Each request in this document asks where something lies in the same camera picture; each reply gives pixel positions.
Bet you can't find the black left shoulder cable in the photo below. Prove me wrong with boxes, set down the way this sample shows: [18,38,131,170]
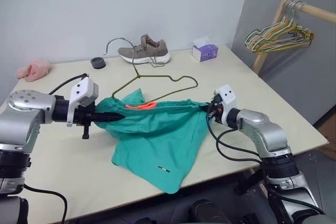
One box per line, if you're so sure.
[23,184,68,224]

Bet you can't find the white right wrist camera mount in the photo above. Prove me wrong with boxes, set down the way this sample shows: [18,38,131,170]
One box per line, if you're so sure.
[214,84,238,125]

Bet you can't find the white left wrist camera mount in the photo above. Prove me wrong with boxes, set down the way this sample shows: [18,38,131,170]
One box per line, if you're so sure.
[66,77,100,128]

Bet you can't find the olive wire hanger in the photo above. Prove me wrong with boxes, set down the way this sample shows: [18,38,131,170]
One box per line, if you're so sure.
[103,37,199,104]

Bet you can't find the taupe knit sneaker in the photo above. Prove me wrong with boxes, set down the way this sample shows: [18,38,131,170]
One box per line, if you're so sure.
[118,34,172,68]

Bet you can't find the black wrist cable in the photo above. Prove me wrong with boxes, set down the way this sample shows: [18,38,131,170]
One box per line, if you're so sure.
[206,110,264,164]
[48,73,89,96]

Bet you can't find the pale green wire hanger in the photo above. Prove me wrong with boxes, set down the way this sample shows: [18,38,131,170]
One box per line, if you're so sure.
[245,0,311,53]

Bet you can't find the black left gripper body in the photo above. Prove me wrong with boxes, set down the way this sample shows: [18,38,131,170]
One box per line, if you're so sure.
[73,103,99,140]

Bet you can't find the black right shoulder cable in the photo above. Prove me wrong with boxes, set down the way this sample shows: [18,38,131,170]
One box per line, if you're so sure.
[267,189,327,216]

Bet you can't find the wooden table leg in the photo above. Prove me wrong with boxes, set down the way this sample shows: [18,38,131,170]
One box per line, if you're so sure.
[258,181,269,199]

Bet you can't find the black shoulder cable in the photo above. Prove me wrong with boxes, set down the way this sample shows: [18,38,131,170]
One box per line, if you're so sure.
[267,189,327,216]
[23,184,68,224]

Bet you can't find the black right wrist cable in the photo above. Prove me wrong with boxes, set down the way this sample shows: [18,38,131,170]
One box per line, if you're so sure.
[206,110,264,164]

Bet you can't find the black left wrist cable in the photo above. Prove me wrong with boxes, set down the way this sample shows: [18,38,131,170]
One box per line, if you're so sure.
[48,73,89,96]

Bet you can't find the black table bracket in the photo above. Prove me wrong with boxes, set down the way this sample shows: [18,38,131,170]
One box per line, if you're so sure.
[235,168,266,196]

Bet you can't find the white wire hanger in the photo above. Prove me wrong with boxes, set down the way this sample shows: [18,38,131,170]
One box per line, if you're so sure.
[244,0,313,49]

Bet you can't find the purple tissue box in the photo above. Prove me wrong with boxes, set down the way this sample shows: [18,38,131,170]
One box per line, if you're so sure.
[191,36,219,63]

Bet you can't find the black round container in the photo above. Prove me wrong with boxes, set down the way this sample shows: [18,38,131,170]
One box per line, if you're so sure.
[90,56,107,71]

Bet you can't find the pink plush cloth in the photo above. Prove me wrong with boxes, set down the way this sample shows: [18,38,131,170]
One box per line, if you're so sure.
[16,59,52,82]

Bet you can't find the dark rounded shape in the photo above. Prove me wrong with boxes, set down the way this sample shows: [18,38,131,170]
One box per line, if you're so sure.
[188,198,219,224]

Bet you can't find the green shorts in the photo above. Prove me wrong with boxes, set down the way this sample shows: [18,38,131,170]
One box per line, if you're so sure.
[94,88,211,195]

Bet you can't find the bunch of hangers on rack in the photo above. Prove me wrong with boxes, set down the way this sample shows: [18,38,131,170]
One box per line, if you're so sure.
[248,1,316,57]

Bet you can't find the wooden clothes rack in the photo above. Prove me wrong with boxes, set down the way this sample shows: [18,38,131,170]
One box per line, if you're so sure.
[252,0,336,76]

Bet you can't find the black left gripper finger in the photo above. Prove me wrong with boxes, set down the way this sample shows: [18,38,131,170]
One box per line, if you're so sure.
[92,112,125,119]
[91,116,127,123]

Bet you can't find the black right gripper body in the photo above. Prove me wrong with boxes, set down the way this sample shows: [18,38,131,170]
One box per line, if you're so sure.
[206,93,224,123]

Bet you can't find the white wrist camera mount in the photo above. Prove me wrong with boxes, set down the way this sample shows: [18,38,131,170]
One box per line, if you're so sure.
[66,77,100,128]
[214,84,238,125]

